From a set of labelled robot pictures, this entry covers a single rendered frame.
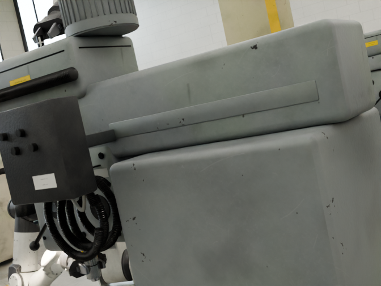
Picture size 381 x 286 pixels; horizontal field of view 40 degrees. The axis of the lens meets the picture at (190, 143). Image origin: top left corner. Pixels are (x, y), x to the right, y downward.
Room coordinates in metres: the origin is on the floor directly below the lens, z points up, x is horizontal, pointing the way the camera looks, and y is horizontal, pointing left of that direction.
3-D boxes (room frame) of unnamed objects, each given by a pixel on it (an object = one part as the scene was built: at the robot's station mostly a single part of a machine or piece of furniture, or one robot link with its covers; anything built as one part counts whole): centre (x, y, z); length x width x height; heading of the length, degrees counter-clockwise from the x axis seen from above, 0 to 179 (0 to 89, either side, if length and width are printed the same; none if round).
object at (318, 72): (1.30, -0.04, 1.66); 0.80 x 0.23 x 0.20; 55
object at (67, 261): (1.66, 0.42, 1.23); 0.13 x 0.12 x 0.10; 123
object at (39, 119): (1.14, 0.32, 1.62); 0.20 x 0.09 x 0.21; 55
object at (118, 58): (1.57, 0.36, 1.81); 0.47 x 0.26 x 0.16; 55
